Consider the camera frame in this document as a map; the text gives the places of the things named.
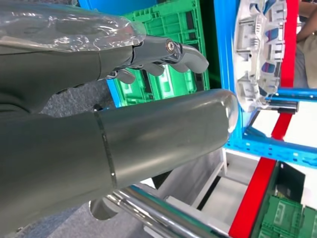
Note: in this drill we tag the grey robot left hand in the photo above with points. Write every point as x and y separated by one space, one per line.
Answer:
149 131

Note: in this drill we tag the seated person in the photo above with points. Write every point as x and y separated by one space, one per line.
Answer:
307 56

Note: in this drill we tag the blue metal shelf rack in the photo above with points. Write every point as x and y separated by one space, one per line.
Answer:
225 49

